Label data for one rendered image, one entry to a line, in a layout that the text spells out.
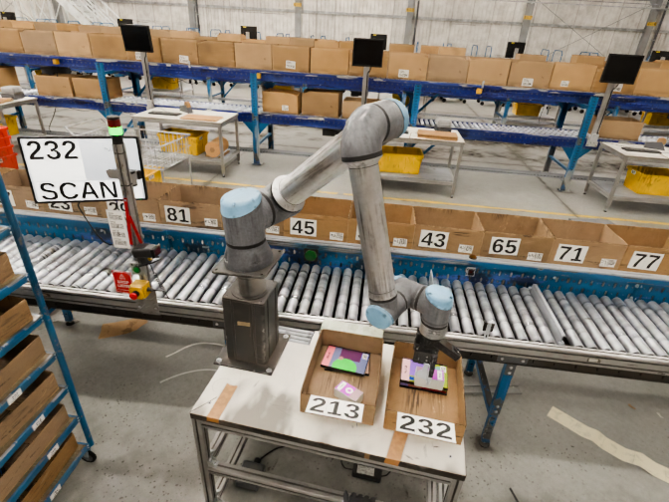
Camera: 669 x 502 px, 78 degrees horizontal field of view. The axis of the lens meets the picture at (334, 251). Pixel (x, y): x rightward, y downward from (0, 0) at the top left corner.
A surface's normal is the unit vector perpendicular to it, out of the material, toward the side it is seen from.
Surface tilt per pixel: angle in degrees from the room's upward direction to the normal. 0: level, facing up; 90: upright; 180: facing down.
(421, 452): 0
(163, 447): 0
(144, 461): 0
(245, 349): 90
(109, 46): 90
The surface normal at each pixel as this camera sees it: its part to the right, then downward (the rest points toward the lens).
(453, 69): -0.13, 0.47
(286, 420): 0.05, -0.87
